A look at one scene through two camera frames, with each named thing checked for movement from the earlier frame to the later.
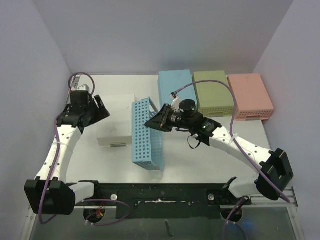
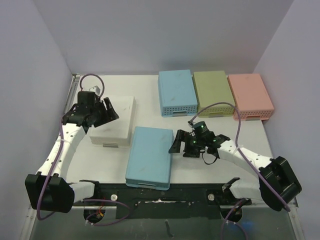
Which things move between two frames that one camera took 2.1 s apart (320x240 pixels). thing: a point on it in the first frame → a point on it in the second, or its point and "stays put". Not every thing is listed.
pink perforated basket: x=252 y=99 stays put
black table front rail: x=167 y=200 stays put
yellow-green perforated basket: x=213 y=99 stays put
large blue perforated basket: x=170 y=81 stays put
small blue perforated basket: x=147 y=142 → x=149 y=162
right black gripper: x=165 y=117 → x=186 y=142
